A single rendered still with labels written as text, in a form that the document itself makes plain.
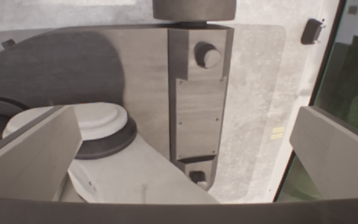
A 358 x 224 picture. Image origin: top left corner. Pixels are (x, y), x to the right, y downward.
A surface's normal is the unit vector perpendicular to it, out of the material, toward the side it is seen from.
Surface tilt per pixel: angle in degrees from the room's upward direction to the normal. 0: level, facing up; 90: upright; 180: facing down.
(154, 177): 90
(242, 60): 0
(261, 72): 0
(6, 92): 0
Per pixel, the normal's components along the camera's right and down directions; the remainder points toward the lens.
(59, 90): 0.21, 0.47
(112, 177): 0.00, -0.88
